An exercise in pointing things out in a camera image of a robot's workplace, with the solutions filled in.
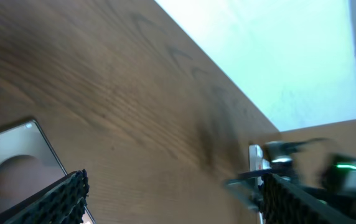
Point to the white power strip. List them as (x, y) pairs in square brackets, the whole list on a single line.
[(256, 160)]

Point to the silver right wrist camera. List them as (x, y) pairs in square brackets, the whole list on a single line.
[(277, 151)]

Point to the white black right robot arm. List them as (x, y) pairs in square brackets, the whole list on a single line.
[(338, 183)]

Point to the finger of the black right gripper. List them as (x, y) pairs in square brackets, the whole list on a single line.
[(245, 188)]

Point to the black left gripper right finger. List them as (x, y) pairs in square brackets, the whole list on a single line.
[(283, 202)]

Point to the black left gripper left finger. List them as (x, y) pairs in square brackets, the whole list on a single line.
[(62, 202)]

